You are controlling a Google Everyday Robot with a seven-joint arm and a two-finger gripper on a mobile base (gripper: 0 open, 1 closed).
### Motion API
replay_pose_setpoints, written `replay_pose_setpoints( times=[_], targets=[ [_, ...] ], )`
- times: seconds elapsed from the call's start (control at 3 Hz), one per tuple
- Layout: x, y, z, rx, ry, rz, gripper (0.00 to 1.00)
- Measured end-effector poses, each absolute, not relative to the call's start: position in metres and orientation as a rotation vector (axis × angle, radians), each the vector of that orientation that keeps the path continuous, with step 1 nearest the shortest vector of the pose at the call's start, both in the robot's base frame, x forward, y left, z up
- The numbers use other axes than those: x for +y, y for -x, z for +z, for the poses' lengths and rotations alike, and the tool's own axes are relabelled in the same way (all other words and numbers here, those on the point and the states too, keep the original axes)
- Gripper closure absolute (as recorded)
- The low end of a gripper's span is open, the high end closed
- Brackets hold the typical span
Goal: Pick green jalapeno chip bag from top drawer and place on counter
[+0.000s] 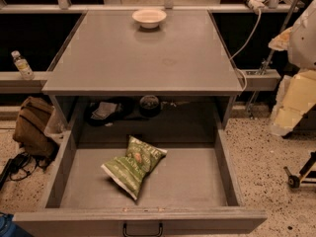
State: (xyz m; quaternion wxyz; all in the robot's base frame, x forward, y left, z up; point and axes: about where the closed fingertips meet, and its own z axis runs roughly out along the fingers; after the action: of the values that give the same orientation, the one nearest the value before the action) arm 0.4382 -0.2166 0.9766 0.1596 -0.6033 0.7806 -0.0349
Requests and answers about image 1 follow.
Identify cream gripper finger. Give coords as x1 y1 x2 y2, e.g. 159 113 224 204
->
270 70 316 136

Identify green jalapeno chip bag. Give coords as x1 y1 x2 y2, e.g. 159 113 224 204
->
101 136 167 200

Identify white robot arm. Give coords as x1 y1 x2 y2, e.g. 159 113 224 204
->
269 0 316 136

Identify grey open drawer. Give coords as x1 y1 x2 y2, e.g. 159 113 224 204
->
14 111 267 237

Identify dark round container under counter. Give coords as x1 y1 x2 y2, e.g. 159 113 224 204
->
139 95 161 118

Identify grey counter cabinet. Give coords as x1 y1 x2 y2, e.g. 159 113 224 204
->
41 9 245 130

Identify black wheeled cart leg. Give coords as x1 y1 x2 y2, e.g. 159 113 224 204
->
283 152 316 189

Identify white ceramic bowl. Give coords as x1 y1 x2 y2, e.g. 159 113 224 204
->
132 9 167 29

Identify dark cloth with paper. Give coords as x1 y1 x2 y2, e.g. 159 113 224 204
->
84 97 134 126

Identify brown canvas backpack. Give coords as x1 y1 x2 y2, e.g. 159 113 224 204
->
13 97 57 158

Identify clear plastic water bottle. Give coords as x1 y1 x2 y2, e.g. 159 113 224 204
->
11 50 35 80

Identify white power cable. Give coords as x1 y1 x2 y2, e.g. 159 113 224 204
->
229 7 263 92

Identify black drawer handle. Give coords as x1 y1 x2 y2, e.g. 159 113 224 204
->
122 223 164 237

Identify black cables on floor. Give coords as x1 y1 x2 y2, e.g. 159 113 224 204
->
0 151 50 191

